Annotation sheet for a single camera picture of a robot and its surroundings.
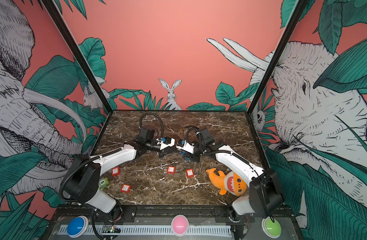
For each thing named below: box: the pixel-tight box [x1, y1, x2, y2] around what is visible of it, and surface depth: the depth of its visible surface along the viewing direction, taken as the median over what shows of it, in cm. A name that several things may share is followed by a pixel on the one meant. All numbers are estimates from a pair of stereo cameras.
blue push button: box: [67, 215, 89, 238], surface depth 70 cm
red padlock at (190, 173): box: [186, 168, 195, 178], surface depth 89 cm
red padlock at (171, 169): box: [167, 166, 176, 174], surface depth 90 cm
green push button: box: [261, 216, 282, 239], surface depth 71 cm
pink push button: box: [170, 214, 190, 236], surface depth 71 cm
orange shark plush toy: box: [206, 168, 248, 197], surface depth 80 cm
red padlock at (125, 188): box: [120, 184, 132, 193], surface depth 82 cm
